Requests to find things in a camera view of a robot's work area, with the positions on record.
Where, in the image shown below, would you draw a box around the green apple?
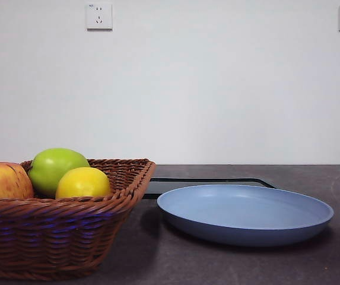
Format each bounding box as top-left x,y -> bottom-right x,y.
27,147 -> 91,199

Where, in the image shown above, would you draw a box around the yellow lemon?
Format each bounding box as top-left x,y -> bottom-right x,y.
55,167 -> 112,200

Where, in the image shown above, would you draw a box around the red yellow apple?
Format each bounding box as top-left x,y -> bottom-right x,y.
0,161 -> 35,200

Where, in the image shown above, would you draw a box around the brown wicker basket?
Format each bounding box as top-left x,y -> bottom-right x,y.
0,158 -> 157,281

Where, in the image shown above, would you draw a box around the blue plate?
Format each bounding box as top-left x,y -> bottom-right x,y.
157,184 -> 335,248

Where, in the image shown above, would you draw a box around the black rectangular tray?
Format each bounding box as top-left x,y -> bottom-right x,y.
144,177 -> 277,200

